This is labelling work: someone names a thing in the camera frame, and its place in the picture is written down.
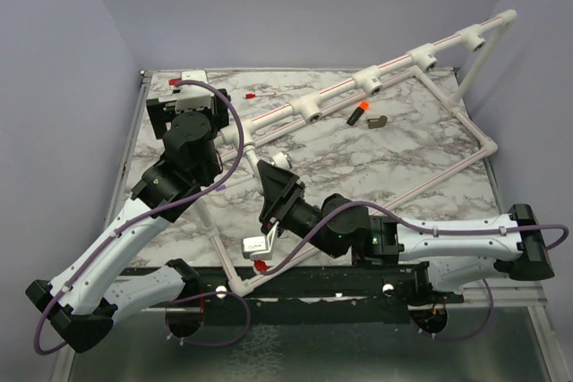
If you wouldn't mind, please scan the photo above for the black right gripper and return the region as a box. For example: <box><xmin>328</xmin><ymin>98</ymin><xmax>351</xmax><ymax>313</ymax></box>
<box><xmin>257</xmin><ymin>158</ymin><xmax>341</xmax><ymax>258</ymax></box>

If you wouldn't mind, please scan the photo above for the white plastic water faucet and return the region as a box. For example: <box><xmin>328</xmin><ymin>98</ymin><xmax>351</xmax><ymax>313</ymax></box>
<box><xmin>243</xmin><ymin>144</ymin><xmax>292</xmax><ymax>180</ymax></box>

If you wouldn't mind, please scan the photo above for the white pipe frame with fittings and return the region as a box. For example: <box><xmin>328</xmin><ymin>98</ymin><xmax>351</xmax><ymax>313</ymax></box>
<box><xmin>192</xmin><ymin>9</ymin><xmax>518</xmax><ymax>298</ymax></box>

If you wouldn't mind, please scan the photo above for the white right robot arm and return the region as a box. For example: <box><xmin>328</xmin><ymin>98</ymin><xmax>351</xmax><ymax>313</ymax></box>
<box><xmin>257</xmin><ymin>161</ymin><xmax>554</xmax><ymax>302</ymax></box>

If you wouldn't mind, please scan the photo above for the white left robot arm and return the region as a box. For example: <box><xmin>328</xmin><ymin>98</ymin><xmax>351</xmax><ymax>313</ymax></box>
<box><xmin>26</xmin><ymin>80</ymin><xmax>238</xmax><ymax>355</ymax></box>

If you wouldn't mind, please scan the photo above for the white pen purple tip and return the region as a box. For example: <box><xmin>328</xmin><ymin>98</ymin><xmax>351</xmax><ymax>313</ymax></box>
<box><xmin>215</xmin><ymin>176</ymin><xmax>253</xmax><ymax>192</ymax></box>

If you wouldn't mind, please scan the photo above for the red small marker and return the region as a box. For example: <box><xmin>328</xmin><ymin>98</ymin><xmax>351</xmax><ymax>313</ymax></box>
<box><xmin>244</xmin><ymin>91</ymin><xmax>277</xmax><ymax>99</ymax></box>

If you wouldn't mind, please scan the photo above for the orange cap black highlighter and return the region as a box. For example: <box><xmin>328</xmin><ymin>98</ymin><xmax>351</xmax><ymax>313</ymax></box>
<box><xmin>346</xmin><ymin>101</ymin><xmax>369</xmax><ymax>126</ymax></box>

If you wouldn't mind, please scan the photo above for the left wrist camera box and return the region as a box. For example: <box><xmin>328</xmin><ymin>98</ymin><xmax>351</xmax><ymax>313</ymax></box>
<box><xmin>169</xmin><ymin>70</ymin><xmax>212</xmax><ymax>114</ymax></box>

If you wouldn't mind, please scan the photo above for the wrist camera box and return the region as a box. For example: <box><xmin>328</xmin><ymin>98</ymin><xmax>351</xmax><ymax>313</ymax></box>
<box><xmin>241</xmin><ymin>221</ymin><xmax>278</xmax><ymax>272</ymax></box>
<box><xmin>169</xmin><ymin>70</ymin><xmax>212</xmax><ymax>114</ymax></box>

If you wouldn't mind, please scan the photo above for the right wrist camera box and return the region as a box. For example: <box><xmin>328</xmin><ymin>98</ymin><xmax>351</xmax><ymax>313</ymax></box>
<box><xmin>241</xmin><ymin>221</ymin><xmax>278</xmax><ymax>272</ymax></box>

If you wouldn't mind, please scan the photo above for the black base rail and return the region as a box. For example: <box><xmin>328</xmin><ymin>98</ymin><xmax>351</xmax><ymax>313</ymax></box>
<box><xmin>143</xmin><ymin>263</ymin><xmax>464</xmax><ymax>327</ymax></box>

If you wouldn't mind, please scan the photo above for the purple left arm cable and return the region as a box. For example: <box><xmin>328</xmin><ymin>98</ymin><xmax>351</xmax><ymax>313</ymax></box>
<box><xmin>34</xmin><ymin>80</ymin><xmax>252</xmax><ymax>354</ymax></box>

